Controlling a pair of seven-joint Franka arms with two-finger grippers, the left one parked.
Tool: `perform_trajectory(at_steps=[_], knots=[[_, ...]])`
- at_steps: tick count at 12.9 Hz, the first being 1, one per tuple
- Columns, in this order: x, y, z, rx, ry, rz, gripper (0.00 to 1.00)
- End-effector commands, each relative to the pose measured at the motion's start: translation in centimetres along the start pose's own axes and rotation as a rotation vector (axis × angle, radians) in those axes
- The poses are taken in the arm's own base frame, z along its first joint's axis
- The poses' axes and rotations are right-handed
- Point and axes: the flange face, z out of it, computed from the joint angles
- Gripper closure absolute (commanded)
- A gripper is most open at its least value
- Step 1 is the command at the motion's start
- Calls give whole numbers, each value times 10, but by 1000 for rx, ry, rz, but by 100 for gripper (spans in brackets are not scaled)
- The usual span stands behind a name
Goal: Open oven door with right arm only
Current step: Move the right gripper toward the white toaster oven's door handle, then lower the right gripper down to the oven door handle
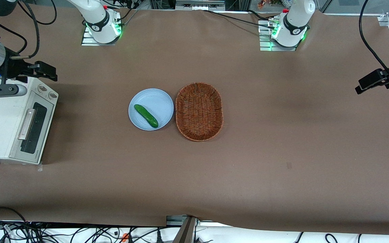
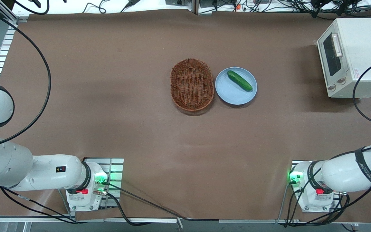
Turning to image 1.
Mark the light blue plate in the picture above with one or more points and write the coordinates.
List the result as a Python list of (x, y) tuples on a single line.
[(154, 101)]

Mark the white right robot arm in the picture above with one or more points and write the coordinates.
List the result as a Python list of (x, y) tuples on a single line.
[(100, 23)]

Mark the brown wicker basket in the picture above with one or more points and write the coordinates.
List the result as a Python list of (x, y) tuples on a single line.
[(198, 113)]

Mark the aluminium arm base plate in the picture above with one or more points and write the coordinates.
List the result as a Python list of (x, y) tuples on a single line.
[(86, 41), (265, 44)]

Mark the round oven knob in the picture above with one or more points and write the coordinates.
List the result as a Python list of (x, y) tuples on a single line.
[(42, 89), (52, 96)]

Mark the clear tape piece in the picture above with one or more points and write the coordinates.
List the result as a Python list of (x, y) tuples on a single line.
[(40, 167)]

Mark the green cucumber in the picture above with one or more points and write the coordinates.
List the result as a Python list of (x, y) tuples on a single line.
[(146, 116)]

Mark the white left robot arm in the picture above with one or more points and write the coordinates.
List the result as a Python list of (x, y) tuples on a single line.
[(295, 20)]

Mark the brown table cover sheet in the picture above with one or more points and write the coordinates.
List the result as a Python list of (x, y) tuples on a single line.
[(248, 185)]

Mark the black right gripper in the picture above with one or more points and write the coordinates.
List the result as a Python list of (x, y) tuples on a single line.
[(12, 66)]

